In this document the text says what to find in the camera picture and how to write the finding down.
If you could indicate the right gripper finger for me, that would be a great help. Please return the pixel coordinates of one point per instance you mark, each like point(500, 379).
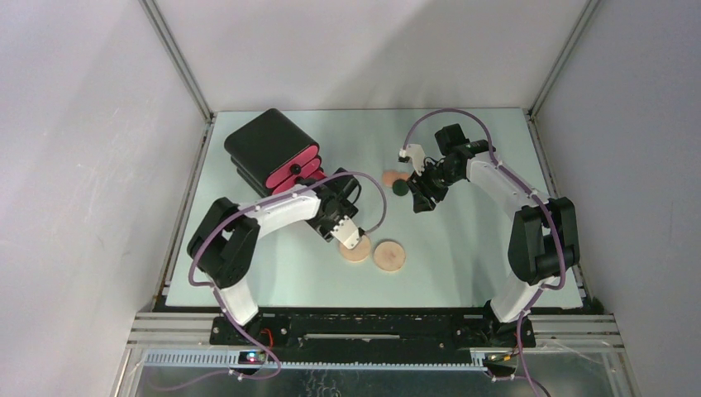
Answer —
point(422, 203)
point(416, 193)

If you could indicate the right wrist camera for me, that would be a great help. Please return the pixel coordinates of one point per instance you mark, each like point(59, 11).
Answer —
point(415, 155)

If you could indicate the black pink drawer organizer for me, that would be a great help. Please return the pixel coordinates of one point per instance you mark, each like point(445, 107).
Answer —
point(262, 145)

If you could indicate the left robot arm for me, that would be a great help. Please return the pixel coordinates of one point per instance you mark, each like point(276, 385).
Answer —
point(224, 242)

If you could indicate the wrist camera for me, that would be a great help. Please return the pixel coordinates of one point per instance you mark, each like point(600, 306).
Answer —
point(415, 155)
point(347, 233)

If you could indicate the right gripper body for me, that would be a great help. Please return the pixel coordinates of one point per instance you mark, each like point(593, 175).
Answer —
point(437, 179)

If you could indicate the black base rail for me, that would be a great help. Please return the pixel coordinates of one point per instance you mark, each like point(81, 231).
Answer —
point(375, 336)

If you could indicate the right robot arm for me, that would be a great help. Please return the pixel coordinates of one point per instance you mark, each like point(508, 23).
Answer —
point(543, 242)

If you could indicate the large beige sponge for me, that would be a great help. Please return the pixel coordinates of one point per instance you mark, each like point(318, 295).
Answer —
point(359, 252)

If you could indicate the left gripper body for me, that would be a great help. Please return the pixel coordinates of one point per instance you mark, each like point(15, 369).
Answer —
point(324, 224)

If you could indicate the beige round sponge lower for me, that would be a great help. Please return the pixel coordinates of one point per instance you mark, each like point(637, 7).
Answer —
point(389, 256)

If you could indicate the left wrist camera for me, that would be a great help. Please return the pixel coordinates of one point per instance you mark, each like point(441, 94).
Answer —
point(347, 233)

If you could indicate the orange round sponge left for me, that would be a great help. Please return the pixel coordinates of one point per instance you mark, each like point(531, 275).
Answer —
point(389, 177)

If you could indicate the dark green round sponge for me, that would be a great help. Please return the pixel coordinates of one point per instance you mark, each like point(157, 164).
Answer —
point(400, 187)

